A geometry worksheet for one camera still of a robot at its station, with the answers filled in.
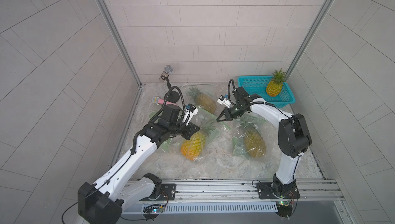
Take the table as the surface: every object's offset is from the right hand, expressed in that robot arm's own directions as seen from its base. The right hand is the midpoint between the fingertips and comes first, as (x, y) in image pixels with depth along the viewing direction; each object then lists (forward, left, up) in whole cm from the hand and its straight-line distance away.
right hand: (218, 118), depth 84 cm
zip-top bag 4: (-5, -11, -7) cm, 14 cm away
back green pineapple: (+15, +8, -2) cm, 17 cm away
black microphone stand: (+28, +29, -10) cm, 41 cm away
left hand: (-9, +10, +7) cm, 15 cm away
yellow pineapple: (-15, +14, -2) cm, 21 cm away
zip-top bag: (+31, +3, -9) cm, 32 cm away
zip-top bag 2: (0, +8, +1) cm, 8 cm away
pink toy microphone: (+21, +39, -6) cm, 45 cm away
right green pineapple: (-14, -17, -3) cm, 22 cm away
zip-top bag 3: (-12, +29, -4) cm, 32 cm away
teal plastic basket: (+32, -33, -9) cm, 47 cm away
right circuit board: (-41, -26, -15) cm, 51 cm away
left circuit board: (-38, +33, -10) cm, 52 cm away
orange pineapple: (+23, -40, -2) cm, 47 cm away
